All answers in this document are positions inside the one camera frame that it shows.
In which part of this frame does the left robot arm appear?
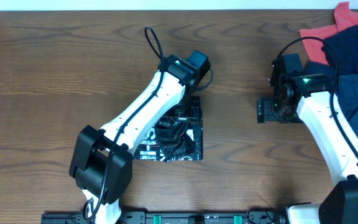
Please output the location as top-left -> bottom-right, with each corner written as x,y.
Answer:
69,50 -> 211,223

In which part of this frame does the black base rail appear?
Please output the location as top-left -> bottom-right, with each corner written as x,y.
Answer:
40,210 -> 287,224

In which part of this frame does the red garment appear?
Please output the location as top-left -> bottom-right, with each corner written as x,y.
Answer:
299,2 -> 358,65

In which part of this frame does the black orange patterned jersey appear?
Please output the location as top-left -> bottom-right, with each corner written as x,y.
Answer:
134,109 -> 203,162

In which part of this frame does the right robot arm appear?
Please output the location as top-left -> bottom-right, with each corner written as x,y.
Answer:
257,73 -> 358,223

